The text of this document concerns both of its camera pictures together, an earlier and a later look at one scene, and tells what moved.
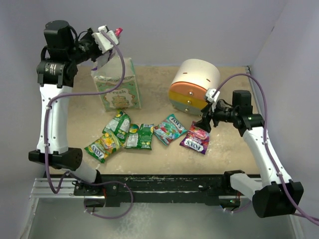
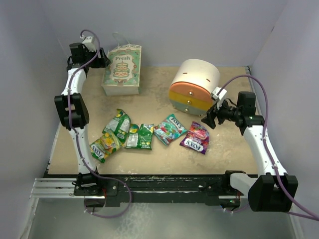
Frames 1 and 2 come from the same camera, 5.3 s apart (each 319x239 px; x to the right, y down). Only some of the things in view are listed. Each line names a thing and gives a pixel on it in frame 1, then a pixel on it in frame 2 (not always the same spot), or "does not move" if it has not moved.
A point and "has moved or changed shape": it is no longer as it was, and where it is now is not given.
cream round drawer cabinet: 187,90 does not move
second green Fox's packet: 140,136 does not move
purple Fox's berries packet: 196,139 does not move
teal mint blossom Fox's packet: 169,130 does not move
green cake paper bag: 126,96 has moved or changed shape
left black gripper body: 85,48 → 96,63
